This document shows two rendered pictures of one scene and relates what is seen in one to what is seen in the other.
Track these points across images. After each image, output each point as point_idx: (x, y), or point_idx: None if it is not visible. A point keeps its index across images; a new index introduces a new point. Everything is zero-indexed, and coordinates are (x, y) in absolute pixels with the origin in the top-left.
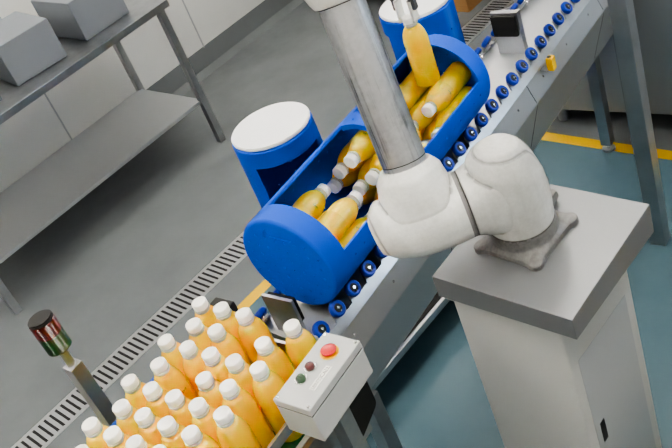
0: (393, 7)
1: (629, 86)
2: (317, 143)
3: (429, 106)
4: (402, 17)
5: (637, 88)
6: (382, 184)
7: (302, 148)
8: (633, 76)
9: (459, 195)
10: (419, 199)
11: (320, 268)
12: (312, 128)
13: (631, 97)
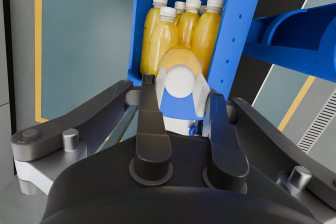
0: (213, 90)
1: (110, 144)
2: (314, 50)
3: (163, 9)
4: (193, 80)
5: (106, 143)
6: None
7: (333, 24)
8: (104, 148)
9: None
10: None
11: None
12: (328, 51)
13: (112, 140)
